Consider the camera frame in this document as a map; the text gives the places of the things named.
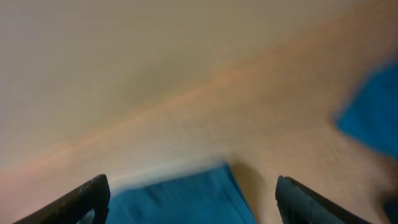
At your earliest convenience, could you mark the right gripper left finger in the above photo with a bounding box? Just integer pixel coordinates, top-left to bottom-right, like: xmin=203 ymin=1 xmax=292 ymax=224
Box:
xmin=15 ymin=174 xmax=111 ymax=224

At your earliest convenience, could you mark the blue polo shirt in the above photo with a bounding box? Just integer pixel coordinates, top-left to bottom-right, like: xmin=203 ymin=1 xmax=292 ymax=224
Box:
xmin=106 ymin=63 xmax=397 ymax=224

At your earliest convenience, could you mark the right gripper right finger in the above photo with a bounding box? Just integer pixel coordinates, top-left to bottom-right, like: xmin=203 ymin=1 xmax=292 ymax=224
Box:
xmin=275 ymin=176 xmax=370 ymax=224

